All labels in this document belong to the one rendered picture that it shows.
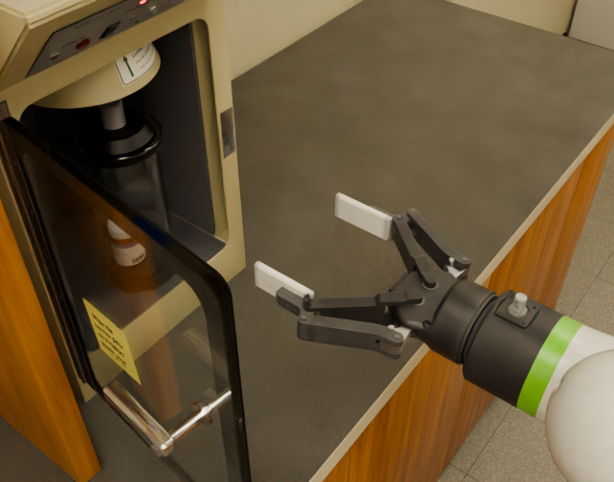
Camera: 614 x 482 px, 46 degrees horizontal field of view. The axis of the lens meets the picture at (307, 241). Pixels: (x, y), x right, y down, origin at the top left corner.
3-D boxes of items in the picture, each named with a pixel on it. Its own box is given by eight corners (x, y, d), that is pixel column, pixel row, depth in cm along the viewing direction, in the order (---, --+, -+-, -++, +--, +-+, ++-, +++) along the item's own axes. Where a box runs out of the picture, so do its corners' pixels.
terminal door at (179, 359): (94, 381, 91) (2, 109, 64) (256, 550, 75) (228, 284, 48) (88, 384, 90) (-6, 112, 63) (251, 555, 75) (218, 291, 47)
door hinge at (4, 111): (76, 378, 91) (-19, 112, 64) (92, 365, 92) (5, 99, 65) (84, 384, 90) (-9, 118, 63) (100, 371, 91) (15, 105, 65)
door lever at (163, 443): (150, 369, 68) (145, 351, 66) (215, 430, 63) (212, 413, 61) (101, 403, 65) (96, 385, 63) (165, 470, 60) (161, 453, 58)
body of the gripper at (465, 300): (511, 276, 66) (423, 235, 70) (466, 333, 61) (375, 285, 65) (496, 330, 71) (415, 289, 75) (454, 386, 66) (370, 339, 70)
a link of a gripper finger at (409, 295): (417, 315, 70) (420, 326, 69) (303, 321, 69) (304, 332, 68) (422, 287, 67) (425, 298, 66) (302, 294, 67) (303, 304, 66)
